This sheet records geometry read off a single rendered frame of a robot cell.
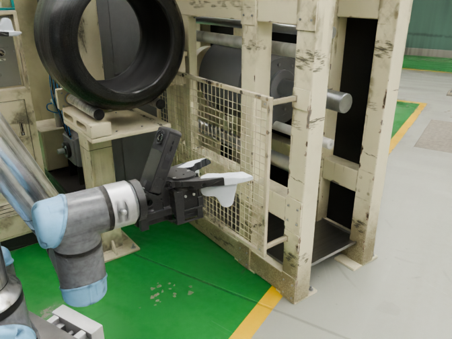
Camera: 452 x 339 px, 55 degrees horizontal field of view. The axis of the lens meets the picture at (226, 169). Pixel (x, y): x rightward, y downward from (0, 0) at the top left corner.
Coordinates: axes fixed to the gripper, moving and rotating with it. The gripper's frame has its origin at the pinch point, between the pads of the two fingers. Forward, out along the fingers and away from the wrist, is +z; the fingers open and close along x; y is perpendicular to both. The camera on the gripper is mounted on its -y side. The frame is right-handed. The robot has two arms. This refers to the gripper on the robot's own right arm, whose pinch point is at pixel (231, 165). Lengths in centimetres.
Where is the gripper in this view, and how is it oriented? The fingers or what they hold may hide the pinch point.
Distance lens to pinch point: 82.3
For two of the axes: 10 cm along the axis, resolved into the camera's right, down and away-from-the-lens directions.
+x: 5.3, 2.0, -8.2
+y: 0.7, 9.6, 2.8
